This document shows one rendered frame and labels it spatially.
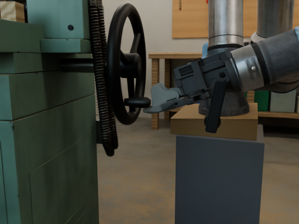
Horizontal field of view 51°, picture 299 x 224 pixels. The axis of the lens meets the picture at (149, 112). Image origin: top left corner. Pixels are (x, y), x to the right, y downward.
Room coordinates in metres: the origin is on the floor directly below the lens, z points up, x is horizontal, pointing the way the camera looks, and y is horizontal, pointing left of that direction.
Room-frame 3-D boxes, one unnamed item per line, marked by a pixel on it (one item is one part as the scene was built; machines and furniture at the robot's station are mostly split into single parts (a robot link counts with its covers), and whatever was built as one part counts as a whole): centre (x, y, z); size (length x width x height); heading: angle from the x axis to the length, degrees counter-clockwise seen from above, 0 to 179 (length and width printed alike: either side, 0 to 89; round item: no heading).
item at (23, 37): (0.80, 0.28, 0.87); 0.61 x 0.30 x 0.06; 169
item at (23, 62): (0.82, 0.32, 0.82); 0.40 x 0.21 x 0.04; 169
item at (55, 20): (0.78, 0.20, 0.91); 0.15 x 0.14 x 0.09; 169
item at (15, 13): (0.66, 0.28, 0.92); 0.04 x 0.03 x 0.04; 176
